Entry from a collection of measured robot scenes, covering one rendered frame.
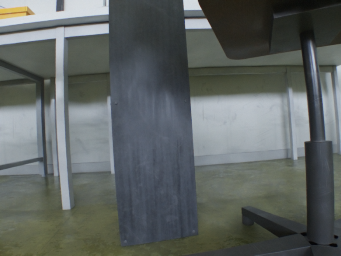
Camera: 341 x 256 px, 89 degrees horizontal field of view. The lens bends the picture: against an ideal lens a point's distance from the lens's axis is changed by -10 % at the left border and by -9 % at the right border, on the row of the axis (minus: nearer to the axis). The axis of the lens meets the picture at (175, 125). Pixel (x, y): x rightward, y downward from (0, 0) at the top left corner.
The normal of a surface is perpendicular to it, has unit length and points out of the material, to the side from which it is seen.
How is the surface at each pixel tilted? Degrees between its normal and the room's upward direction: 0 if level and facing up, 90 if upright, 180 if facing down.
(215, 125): 90
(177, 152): 90
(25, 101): 90
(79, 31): 90
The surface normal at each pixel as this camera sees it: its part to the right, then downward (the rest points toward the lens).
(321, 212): -0.52, 0.01
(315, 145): -0.73, 0.03
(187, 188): 0.19, -0.04
